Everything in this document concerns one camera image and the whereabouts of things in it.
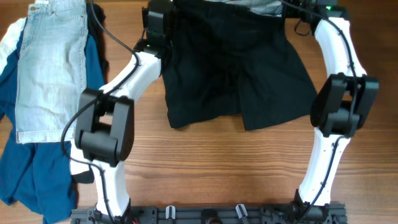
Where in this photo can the black shorts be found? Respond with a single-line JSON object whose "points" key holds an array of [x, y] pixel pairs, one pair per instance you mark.
{"points": [[228, 60]]}

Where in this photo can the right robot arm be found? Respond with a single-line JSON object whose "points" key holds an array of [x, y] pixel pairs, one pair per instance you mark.
{"points": [[339, 110]]}

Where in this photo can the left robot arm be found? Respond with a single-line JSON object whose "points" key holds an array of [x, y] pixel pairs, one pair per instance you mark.
{"points": [[105, 119]]}

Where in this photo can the black garment under pile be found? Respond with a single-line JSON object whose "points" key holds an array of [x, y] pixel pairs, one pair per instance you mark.
{"points": [[97, 33]]}

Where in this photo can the light blue denim shorts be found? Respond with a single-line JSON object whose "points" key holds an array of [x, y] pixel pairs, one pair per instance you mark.
{"points": [[51, 70]]}

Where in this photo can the blue garment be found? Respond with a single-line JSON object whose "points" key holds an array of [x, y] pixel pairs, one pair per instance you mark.
{"points": [[38, 175]]}

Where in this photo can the white garment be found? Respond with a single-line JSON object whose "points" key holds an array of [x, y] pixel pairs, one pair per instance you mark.
{"points": [[10, 40]]}

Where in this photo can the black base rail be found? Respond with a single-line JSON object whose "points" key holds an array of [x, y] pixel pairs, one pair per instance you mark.
{"points": [[266, 214]]}

